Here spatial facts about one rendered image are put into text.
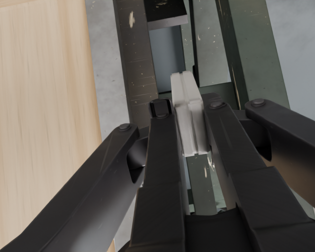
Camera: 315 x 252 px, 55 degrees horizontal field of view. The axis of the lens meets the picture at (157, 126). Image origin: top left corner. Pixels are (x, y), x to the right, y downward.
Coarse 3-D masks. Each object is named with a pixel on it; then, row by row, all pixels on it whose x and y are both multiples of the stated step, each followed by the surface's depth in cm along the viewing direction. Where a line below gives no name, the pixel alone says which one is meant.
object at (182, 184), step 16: (160, 112) 15; (160, 128) 13; (176, 128) 14; (160, 144) 12; (176, 144) 12; (160, 160) 11; (176, 160) 10; (144, 176) 10; (160, 176) 10; (176, 176) 9; (144, 192) 8; (160, 192) 8; (176, 192) 8; (144, 208) 8; (160, 208) 7; (176, 208) 7; (144, 224) 7; (160, 224) 7; (176, 224) 7; (144, 240) 6; (160, 240) 6; (176, 240) 6
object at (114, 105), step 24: (96, 0) 53; (96, 24) 52; (96, 48) 52; (120, 48) 53; (96, 72) 51; (120, 72) 51; (96, 96) 50; (120, 96) 50; (120, 120) 49; (120, 240) 47
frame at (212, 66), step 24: (144, 0) 81; (168, 0) 78; (192, 0) 74; (168, 24) 74; (192, 24) 83; (216, 24) 80; (192, 48) 157; (216, 48) 85; (192, 72) 168; (216, 72) 92; (216, 192) 146
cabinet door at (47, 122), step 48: (0, 0) 57; (48, 0) 57; (0, 48) 56; (48, 48) 55; (0, 96) 55; (48, 96) 54; (0, 144) 53; (48, 144) 53; (96, 144) 51; (0, 192) 52; (48, 192) 51; (0, 240) 51
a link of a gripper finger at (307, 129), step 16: (256, 112) 13; (272, 112) 12; (288, 112) 12; (272, 128) 12; (288, 128) 11; (304, 128) 11; (272, 144) 12; (288, 144) 11; (304, 144) 10; (272, 160) 12; (288, 160) 11; (304, 160) 10; (288, 176) 12; (304, 176) 10; (304, 192) 11
